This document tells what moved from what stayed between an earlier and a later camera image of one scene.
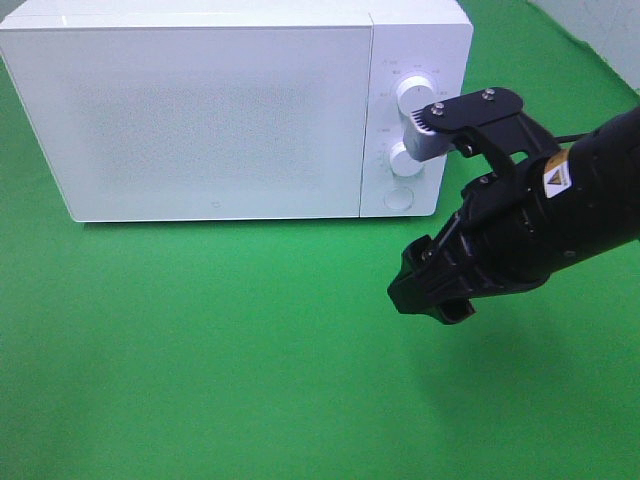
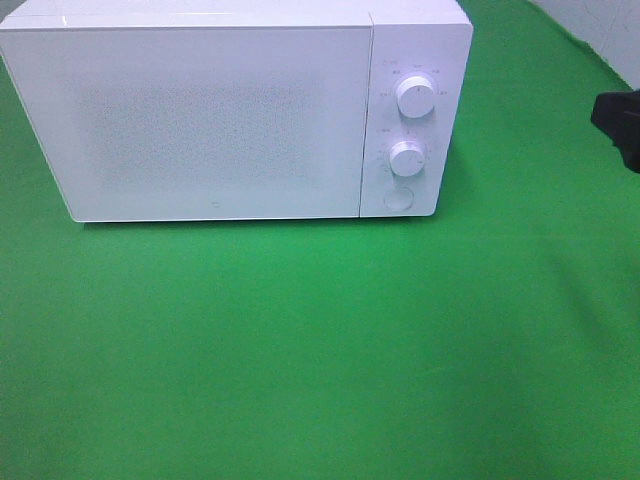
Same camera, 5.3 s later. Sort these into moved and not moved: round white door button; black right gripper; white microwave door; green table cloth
Moved: black right gripper
Not moved: round white door button; green table cloth; white microwave door
